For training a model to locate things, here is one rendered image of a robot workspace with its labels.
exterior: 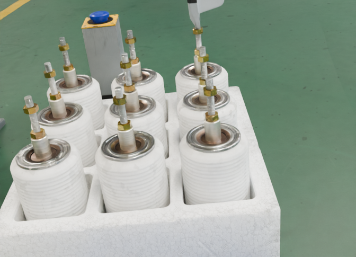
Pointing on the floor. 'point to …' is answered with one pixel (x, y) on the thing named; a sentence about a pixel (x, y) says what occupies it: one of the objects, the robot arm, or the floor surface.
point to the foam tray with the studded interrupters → (155, 214)
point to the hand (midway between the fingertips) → (193, 19)
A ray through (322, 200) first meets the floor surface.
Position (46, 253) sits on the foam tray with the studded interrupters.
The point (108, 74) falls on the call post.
